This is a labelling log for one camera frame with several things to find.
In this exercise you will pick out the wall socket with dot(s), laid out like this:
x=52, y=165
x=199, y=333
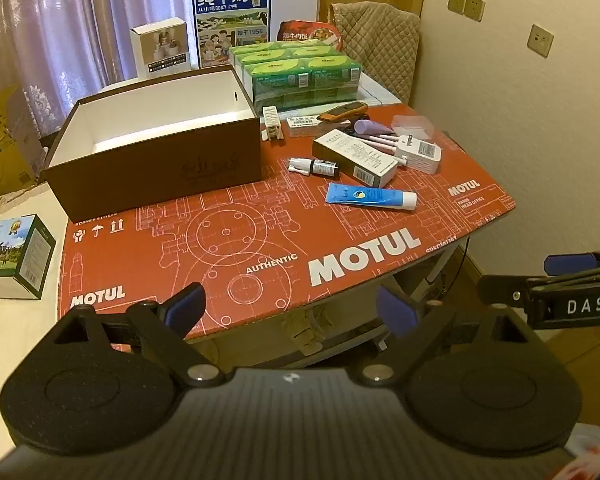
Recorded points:
x=475, y=8
x=456, y=1
x=540, y=40

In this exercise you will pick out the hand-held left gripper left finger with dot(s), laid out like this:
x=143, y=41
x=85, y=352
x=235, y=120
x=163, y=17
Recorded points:
x=182, y=307

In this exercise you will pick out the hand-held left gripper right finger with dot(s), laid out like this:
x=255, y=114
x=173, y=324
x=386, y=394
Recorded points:
x=397, y=310

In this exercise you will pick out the green tissue multipack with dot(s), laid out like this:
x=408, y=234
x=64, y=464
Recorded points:
x=290, y=75

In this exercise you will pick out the yellow cardboard box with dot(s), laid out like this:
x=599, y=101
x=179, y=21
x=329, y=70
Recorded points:
x=5, y=145

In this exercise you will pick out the blue white tube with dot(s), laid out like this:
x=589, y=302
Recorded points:
x=370, y=196

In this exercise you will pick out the white hair clip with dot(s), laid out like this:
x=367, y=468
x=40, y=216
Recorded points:
x=272, y=124

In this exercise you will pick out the white power adapter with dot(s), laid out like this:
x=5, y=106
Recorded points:
x=422, y=155

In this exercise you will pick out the small spray bottle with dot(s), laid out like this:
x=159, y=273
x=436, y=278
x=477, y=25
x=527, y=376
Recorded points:
x=315, y=166

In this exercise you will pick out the grey metal table frame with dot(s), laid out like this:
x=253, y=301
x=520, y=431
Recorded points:
x=427, y=280

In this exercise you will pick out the purple tube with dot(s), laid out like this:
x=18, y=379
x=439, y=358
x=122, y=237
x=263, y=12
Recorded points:
x=372, y=126

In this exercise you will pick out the brown cardboard box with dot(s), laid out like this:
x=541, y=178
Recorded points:
x=155, y=170

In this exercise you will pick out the patterned sheer curtain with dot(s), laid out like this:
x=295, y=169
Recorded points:
x=80, y=20

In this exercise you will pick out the orange utility knife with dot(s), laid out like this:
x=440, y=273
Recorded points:
x=342, y=111

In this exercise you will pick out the red instant food bowl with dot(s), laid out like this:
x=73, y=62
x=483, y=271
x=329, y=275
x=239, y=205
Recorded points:
x=310, y=35

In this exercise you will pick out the long white beige carton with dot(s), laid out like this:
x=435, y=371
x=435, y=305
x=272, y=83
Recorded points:
x=355, y=157

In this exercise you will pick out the green white carton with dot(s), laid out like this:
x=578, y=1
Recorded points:
x=15, y=255

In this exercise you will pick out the blue milk carton box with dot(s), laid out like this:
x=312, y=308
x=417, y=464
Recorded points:
x=230, y=15

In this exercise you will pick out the clear plastic case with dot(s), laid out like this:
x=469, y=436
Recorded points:
x=410, y=125

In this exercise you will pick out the pink pen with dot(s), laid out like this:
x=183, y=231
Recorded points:
x=380, y=138
x=382, y=146

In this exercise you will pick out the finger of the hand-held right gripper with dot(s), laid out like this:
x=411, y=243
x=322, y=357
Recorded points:
x=570, y=264
x=502, y=290

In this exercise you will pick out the beige quilted cover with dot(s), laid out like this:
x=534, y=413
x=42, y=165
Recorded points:
x=380, y=45

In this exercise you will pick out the red white patterned cloth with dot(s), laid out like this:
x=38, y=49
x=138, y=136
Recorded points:
x=595, y=452

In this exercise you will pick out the small white product box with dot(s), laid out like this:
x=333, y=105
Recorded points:
x=162, y=50

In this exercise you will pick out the white ointment box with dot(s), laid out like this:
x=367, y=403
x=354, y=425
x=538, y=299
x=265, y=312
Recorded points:
x=305, y=126

